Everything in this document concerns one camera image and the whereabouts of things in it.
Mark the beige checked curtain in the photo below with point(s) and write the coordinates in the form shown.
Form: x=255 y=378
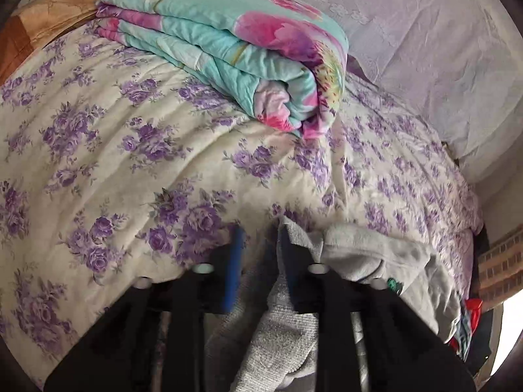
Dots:
x=500 y=270

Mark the grey sweatpants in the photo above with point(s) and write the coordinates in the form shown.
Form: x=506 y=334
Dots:
x=387 y=310

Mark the folded turquoise pink floral quilt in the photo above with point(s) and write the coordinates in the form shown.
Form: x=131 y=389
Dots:
x=282 y=61

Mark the lavender lace headboard cover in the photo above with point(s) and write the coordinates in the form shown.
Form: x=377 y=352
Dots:
x=458 y=62

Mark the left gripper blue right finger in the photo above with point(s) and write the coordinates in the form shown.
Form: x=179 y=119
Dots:
x=303 y=285

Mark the red garment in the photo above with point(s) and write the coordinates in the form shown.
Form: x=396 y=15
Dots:
x=466 y=326

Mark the purple floral bed sheet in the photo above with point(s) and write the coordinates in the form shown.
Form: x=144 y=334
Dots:
x=116 y=164

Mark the brown orange pillow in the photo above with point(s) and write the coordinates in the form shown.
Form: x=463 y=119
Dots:
x=35 y=25

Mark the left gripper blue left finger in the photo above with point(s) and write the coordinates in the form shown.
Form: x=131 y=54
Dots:
x=227 y=262

